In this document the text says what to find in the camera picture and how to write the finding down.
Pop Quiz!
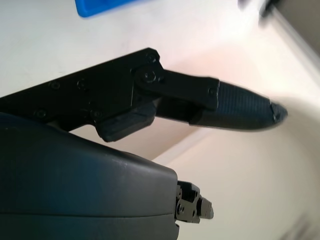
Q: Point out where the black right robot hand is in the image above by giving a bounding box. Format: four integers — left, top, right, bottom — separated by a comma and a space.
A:
0, 47, 289, 240

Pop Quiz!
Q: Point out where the blue plastic tray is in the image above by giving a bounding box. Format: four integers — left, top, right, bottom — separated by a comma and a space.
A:
73, 0, 151, 19

